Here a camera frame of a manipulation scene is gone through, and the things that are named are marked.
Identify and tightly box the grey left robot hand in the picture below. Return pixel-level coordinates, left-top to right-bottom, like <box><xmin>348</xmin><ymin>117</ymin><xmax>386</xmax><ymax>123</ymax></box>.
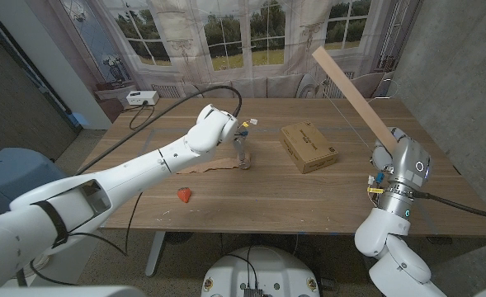
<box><xmin>233</xmin><ymin>134</ymin><xmax>252</xmax><ymax>171</ymax></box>

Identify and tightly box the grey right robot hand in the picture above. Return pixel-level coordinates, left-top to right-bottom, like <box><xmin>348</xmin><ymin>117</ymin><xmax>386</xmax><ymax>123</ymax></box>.
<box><xmin>370</xmin><ymin>126</ymin><xmax>432</xmax><ymax>195</ymax></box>

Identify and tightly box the beige arm wrap bandage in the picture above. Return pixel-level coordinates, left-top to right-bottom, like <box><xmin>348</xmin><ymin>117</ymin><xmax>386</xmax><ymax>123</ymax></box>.
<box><xmin>176</xmin><ymin>151</ymin><xmax>252</xmax><ymax>175</ymax></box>

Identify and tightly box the long wooden stick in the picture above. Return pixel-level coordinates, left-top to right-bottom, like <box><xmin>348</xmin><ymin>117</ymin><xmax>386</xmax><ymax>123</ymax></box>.
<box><xmin>298</xmin><ymin>45</ymin><xmax>400</xmax><ymax>154</ymax></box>

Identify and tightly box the brown cardboard box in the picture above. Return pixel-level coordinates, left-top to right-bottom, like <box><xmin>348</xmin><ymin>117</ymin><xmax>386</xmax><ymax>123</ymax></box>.
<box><xmin>279</xmin><ymin>120</ymin><xmax>339</xmax><ymax>175</ymax></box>

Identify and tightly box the white power strip box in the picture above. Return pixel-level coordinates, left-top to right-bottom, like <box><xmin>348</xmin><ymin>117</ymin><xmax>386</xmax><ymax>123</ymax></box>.
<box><xmin>125</xmin><ymin>90</ymin><xmax>160</xmax><ymax>106</ymax></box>

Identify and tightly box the printed window backdrop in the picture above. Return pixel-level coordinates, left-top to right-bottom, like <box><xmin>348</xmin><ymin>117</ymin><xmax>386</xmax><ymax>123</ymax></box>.
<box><xmin>23</xmin><ymin>0</ymin><xmax>423</xmax><ymax>125</ymax></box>

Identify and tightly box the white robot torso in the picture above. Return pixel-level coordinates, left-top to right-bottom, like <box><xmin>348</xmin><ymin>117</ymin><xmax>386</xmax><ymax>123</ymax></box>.
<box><xmin>201</xmin><ymin>246</ymin><xmax>321</xmax><ymax>297</ymax></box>

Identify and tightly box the grey table leg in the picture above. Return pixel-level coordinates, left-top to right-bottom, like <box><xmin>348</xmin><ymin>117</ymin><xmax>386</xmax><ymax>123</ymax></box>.
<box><xmin>144</xmin><ymin>230</ymin><xmax>166</xmax><ymax>277</ymax></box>

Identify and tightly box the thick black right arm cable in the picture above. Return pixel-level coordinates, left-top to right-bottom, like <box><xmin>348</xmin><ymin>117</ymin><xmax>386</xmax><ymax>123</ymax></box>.
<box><xmin>410</xmin><ymin>190</ymin><xmax>486</xmax><ymax>224</ymax></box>

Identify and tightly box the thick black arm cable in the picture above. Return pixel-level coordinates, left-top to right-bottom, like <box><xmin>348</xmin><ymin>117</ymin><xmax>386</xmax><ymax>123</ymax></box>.
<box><xmin>410</xmin><ymin>190</ymin><xmax>486</xmax><ymax>224</ymax></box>
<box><xmin>75</xmin><ymin>84</ymin><xmax>243</xmax><ymax>176</ymax></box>

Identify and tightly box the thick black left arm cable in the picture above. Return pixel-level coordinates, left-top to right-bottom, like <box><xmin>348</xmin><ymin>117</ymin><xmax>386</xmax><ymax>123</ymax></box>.
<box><xmin>75</xmin><ymin>84</ymin><xmax>243</xmax><ymax>176</ymax></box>

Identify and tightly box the black power strip cable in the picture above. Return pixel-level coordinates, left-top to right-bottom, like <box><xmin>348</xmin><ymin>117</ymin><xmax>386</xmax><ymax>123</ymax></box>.
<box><xmin>120</xmin><ymin>101</ymin><xmax>156</xmax><ymax>131</ymax></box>

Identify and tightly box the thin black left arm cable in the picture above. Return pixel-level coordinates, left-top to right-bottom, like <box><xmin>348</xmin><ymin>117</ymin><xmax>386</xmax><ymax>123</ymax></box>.
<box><xmin>27</xmin><ymin>191</ymin><xmax>144</xmax><ymax>286</ymax></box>

